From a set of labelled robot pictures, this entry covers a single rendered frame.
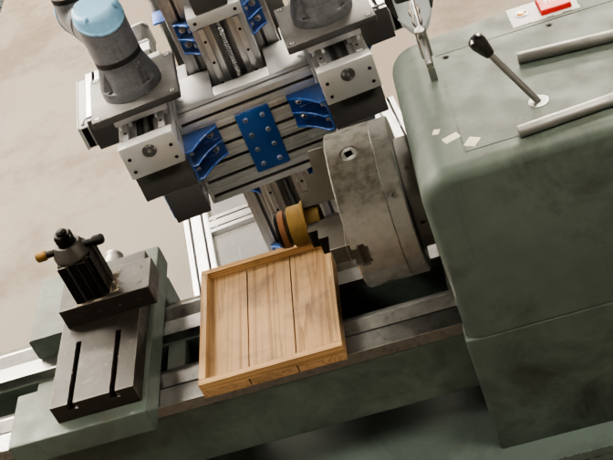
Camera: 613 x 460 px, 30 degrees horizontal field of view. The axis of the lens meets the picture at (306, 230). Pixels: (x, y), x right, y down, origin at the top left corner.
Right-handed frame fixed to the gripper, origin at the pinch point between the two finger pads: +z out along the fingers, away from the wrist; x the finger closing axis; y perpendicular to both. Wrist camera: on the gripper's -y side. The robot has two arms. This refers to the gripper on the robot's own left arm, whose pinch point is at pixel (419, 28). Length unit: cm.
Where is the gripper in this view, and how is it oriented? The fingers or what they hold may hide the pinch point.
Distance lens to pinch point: 220.3
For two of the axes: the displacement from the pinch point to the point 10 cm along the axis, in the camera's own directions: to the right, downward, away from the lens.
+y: -0.6, -6.0, 8.0
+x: -9.5, 2.8, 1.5
